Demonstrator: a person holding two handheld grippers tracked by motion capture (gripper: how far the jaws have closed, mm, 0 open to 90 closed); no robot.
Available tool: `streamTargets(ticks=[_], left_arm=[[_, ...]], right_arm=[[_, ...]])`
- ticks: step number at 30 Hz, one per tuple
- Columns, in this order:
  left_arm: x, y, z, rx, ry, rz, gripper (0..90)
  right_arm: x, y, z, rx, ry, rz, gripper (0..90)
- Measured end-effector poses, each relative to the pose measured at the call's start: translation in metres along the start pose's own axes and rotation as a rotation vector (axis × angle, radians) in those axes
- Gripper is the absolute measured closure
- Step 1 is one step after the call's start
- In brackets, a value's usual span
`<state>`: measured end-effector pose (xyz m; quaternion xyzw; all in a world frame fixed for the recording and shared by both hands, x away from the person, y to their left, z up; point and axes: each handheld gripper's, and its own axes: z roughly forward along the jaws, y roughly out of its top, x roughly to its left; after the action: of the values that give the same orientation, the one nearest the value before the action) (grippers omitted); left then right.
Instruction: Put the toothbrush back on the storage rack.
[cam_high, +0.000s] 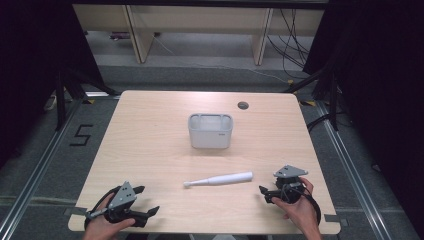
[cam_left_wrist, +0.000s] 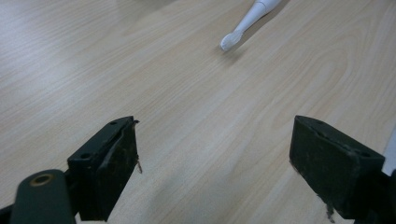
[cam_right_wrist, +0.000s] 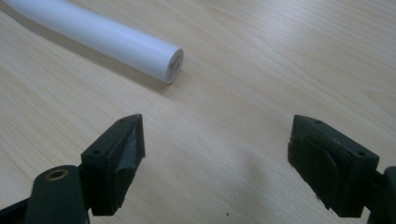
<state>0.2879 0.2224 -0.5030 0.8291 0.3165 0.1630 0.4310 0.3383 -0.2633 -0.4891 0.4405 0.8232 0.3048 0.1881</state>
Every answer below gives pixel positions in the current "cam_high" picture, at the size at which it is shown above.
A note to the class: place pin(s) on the white electric toothbrush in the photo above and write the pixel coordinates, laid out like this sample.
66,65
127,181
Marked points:
221,179

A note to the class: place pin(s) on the person's right hand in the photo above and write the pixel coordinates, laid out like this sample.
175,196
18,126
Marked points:
300,213

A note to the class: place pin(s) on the person's left hand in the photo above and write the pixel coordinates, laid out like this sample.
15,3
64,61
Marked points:
102,229

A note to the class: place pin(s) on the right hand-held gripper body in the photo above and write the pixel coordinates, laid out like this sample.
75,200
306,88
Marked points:
288,188

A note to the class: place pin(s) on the metal floor rail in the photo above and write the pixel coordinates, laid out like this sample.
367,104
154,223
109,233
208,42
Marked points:
353,173
36,173

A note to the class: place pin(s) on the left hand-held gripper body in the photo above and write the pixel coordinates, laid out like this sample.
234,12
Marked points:
124,197

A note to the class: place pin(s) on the black metal stand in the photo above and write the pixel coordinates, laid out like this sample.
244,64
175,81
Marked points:
60,100
333,100

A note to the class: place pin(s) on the grey tape strip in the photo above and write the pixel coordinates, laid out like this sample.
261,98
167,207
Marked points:
75,211
334,219

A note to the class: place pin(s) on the black curtain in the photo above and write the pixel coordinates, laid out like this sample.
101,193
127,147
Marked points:
30,66
383,83

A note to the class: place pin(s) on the white plastic holder box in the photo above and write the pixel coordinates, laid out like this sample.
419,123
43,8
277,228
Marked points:
210,130

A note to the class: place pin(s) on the yellow black tape piece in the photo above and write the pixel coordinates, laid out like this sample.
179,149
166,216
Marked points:
88,101
308,103

